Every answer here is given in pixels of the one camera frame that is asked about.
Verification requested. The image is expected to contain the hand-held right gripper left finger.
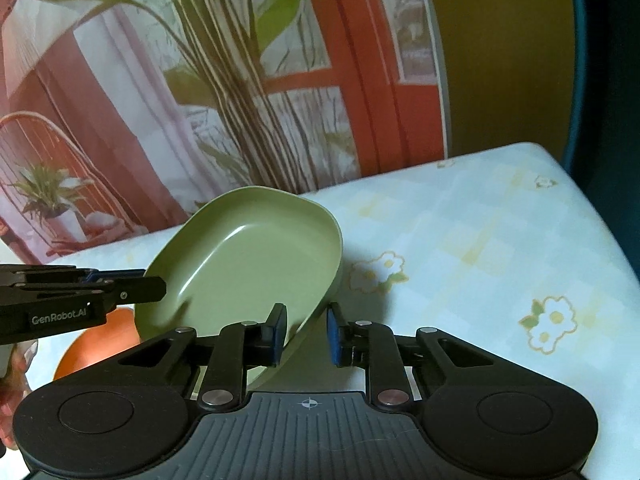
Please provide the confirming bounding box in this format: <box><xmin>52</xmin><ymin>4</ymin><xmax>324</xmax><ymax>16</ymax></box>
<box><xmin>117</xmin><ymin>302</ymin><xmax>289</xmax><ymax>408</ymax></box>

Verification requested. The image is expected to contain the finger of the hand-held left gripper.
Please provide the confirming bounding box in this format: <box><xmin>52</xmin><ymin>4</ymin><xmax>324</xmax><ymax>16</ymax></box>
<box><xmin>0</xmin><ymin>265</ymin><xmax>147</xmax><ymax>287</ymax></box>
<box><xmin>15</xmin><ymin>276</ymin><xmax>167</xmax><ymax>307</ymax></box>

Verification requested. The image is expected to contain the green square bowl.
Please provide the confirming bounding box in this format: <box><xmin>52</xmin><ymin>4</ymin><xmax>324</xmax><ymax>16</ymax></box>
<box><xmin>134</xmin><ymin>186</ymin><xmax>344</xmax><ymax>391</ymax></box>

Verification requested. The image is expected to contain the printed room scene backdrop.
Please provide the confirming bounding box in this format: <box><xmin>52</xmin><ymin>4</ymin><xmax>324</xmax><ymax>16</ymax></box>
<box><xmin>0</xmin><ymin>0</ymin><xmax>452</xmax><ymax>267</ymax></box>

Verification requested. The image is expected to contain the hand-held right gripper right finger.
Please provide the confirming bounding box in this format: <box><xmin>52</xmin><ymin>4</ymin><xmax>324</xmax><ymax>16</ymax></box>
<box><xmin>325</xmin><ymin>302</ymin><xmax>481</xmax><ymax>406</ymax></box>

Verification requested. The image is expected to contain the orange square plate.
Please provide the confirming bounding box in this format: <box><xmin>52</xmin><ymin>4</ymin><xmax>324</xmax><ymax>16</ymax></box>
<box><xmin>52</xmin><ymin>308</ymin><xmax>143</xmax><ymax>382</ymax></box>

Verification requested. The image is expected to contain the teal curtain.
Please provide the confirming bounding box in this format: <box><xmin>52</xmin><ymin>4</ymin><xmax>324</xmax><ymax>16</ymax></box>
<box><xmin>560</xmin><ymin>0</ymin><xmax>640</xmax><ymax>286</ymax></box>

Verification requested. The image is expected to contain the person's left hand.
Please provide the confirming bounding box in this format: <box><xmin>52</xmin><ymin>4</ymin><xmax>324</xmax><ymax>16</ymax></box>
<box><xmin>0</xmin><ymin>340</ymin><xmax>40</xmax><ymax>461</ymax></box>

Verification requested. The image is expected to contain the floral checked tablecloth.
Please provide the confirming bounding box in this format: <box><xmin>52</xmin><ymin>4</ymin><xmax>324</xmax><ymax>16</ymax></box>
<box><xmin>20</xmin><ymin>142</ymin><xmax>640</xmax><ymax>480</ymax></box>

